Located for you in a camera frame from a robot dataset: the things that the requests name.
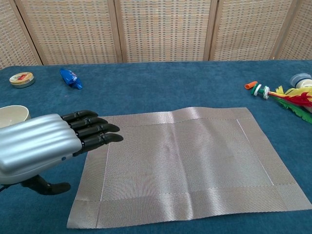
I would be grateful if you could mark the woven bamboo folding screen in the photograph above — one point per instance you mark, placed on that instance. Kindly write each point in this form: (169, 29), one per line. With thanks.
(158, 29)

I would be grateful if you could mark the grey-brown woven placemat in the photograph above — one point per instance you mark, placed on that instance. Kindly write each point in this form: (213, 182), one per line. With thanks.
(182, 165)

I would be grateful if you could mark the round tin with red label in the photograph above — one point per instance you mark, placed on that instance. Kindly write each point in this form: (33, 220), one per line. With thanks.
(22, 80)

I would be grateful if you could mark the left silver-black robot hand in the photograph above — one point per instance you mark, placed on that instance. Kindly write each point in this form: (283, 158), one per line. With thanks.
(36, 143)

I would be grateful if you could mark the white mayonnaise squeeze bottle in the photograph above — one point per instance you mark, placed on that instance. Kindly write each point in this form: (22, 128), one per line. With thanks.
(301, 81)

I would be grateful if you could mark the blue snack packet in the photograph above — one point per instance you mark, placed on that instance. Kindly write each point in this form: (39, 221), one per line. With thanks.
(70, 78)

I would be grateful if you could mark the colourful feather shuttlecock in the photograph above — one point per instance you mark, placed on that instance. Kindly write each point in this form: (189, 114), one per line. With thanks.
(263, 92)

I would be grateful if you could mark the blue felt table cover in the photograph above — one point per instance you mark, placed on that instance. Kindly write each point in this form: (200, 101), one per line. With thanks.
(158, 85)

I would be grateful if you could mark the white round bowl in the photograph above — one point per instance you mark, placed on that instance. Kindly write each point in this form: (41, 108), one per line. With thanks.
(12, 115)

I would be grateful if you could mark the small orange rubber cap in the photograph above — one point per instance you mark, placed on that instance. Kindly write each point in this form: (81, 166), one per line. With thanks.
(250, 85)

